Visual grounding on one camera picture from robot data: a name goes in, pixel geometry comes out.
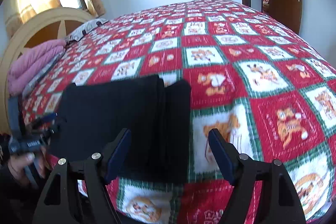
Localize person's left hand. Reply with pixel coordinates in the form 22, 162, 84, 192
7, 147, 46, 186

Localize white patterned pillow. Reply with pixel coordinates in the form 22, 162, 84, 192
64, 18, 108, 43

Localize black pants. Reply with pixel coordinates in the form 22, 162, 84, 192
49, 75, 191, 184

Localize cream wooden headboard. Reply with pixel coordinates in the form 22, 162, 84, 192
1, 7, 93, 134

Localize grey patterned folded quilt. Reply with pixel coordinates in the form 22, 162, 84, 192
22, 51, 65, 98

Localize red christmas patchwork bedspread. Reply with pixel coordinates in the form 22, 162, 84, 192
23, 0, 335, 223

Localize pink folded blanket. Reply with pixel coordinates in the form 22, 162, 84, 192
7, 39, 66, 96

